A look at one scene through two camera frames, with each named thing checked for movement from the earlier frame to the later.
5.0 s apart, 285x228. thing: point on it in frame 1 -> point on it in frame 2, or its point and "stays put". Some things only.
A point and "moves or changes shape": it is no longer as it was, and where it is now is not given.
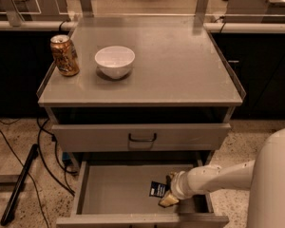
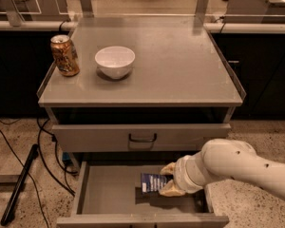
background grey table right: [260, 4] stays put
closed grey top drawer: [144, 137] stays put
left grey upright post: [10, 9] stays put
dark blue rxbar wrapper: [157, 189] moves or changes shape
